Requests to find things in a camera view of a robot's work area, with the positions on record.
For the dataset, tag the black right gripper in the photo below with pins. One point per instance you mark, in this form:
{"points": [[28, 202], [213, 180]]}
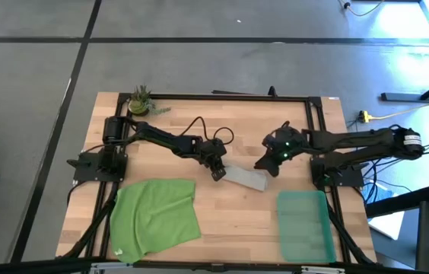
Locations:
{"points": [[286, 142]]}

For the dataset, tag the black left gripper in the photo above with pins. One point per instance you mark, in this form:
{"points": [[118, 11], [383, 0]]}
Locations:
{"points": [[213, 152]]}

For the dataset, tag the grey microfiber towel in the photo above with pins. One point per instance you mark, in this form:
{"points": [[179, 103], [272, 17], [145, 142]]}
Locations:
{"points": [[248, 179]]}

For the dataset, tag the green microfiber towel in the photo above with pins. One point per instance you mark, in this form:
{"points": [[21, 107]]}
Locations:
{"points": [[153, 220]]}

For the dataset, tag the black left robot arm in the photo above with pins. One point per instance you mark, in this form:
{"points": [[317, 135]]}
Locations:
{"points": [[153, 135]]}

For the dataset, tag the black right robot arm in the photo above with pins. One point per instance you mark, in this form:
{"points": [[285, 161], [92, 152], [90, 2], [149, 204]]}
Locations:
{"points": [[351, 141]]}

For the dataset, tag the teal plastic basket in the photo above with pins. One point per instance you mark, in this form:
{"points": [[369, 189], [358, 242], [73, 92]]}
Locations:
{"points": [[304, 228]]}

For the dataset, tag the black clamp knob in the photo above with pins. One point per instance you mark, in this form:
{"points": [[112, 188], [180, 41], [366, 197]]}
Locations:
{"points": [[272, 91]]}

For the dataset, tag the potted succulent plant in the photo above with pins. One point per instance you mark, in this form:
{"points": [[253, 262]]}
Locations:
{"points": [[138, 106]]}

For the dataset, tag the white sheet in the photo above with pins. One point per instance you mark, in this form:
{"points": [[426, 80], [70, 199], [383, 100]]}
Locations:
{"points": [[389, 224]]}

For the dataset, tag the black desk bar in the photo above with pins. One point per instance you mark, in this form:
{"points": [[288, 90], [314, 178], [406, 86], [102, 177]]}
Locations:
{"points": [[401, 201]]}

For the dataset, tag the black desk foot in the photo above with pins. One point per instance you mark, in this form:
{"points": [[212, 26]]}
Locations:
{"points": [[401, 96]]}

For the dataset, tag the black front beam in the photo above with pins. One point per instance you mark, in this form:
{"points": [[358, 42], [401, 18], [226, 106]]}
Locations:
{"points": [[28, 266]]}

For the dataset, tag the black aluminium table frame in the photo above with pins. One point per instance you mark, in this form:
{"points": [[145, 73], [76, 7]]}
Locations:
{"points": [[199, 96]]}

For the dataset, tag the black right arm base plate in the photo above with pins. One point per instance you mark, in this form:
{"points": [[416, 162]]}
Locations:
{"points": [[351, 179]]}

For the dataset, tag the silver bracket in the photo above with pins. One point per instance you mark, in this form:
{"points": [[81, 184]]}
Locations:
{"points": [[323, 270], [112, 269]]}

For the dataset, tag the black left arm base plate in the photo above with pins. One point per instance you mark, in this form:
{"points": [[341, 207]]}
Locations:
{"points": [[85, 171]]}

